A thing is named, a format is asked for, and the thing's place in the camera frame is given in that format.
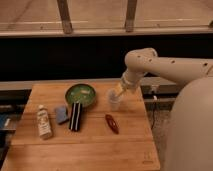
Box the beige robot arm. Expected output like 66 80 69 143
117 48 213 171

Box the blue sponge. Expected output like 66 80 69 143
55 106 68 124

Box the green ceramic bowl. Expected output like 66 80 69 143
65 83 96 107

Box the small white bottle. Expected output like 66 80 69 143
37 105 53 140

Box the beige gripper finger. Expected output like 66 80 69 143
115 88 125 98

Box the wooden cutting board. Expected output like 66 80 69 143
1 81 160 171

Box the clear plastic cup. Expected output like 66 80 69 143
107 89 121 111

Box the red chili pepper toy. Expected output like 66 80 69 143
105 114 119 134

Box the black white striped case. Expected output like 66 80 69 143
69 103 82 131

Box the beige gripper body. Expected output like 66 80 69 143
121 70 144 92

